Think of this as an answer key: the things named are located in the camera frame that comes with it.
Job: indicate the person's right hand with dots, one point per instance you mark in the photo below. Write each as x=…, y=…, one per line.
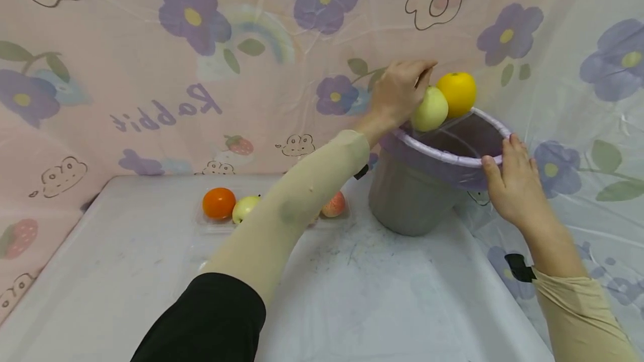
x=518, y=186

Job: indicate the person's left hand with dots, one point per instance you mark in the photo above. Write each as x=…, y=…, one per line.
x=395, y=96

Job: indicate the person's left fingers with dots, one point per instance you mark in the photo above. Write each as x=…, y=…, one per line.
x=420, y=68

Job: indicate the person's right thumb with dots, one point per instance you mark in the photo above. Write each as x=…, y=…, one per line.
x=491, y=175

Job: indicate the person's right fingers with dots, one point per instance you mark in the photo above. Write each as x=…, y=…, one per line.
x=515, y=152

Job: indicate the pale green apple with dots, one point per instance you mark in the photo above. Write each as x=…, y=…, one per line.
x=432, y=112

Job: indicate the purple bin liner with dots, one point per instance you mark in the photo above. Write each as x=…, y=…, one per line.
x=453, y=147

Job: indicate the grey waste bin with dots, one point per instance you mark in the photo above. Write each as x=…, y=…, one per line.
x=410, y=200

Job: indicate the person's left forearm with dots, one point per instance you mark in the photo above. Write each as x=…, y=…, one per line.
x=282, y=211

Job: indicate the person's right forearm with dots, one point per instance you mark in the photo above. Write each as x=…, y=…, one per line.
x=578, y=300

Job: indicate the yellow round fruit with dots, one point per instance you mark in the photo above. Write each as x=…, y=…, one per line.
x=458, y=94

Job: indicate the black wrist band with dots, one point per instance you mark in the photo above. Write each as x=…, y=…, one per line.
x=361, y=172
x=519, y=267

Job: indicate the pink red apple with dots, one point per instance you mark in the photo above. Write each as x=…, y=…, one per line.
x=334, y=205

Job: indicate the yellow-green pear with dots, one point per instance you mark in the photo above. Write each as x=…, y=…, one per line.
x=244, y=208

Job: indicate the orange round fruit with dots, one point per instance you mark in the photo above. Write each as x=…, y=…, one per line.
x=219, y=203

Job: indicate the clear plastic tray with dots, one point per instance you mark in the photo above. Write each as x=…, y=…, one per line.
x=211, y=227

